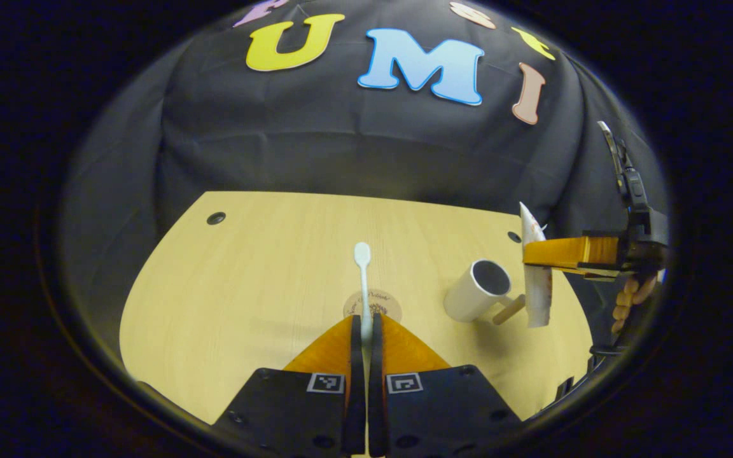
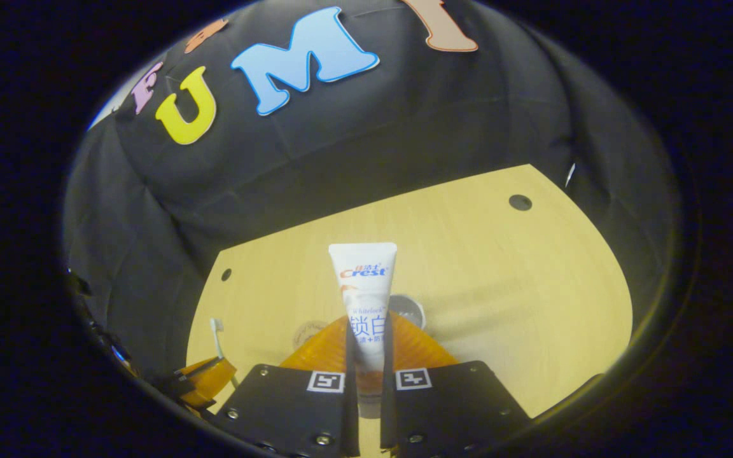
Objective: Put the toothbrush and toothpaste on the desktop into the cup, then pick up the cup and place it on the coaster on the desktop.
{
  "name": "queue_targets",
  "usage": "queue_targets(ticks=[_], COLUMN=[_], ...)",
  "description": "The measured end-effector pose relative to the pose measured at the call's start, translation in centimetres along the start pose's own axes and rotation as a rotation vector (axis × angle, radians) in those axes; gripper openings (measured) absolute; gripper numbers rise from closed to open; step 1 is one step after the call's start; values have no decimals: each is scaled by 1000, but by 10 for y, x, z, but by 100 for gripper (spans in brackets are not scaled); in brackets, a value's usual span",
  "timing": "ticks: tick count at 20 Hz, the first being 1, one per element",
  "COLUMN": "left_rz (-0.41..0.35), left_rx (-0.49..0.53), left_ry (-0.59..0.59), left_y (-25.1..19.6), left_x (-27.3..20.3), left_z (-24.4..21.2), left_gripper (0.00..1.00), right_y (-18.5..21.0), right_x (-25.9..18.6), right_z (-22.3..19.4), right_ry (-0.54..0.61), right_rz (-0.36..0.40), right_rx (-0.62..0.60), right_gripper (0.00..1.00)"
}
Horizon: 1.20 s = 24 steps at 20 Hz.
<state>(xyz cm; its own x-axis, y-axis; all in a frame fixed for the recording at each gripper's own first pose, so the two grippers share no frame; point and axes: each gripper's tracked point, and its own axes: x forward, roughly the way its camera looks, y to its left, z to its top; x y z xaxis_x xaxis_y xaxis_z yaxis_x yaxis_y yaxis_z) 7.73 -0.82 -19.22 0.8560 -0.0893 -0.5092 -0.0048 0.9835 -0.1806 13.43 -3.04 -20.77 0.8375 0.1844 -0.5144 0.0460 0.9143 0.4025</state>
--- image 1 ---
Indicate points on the pale green toothbrush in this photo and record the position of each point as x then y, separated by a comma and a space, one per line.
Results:
362, 254

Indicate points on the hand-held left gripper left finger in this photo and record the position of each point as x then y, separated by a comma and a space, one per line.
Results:
355, 394

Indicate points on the black desk grommet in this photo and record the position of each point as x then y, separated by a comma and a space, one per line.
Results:
216, 218
514, 236

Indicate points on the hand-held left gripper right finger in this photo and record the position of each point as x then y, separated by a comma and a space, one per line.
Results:
376, 394

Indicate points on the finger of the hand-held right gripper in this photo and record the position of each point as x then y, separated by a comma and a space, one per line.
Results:
564, 251
602, 272

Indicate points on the round brown coaster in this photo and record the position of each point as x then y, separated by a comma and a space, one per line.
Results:
387, 304

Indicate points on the white toothpaste tube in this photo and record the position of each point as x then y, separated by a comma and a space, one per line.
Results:
537, 299

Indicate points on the black backdrop cloth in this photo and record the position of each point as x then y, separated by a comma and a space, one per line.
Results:
341, 146

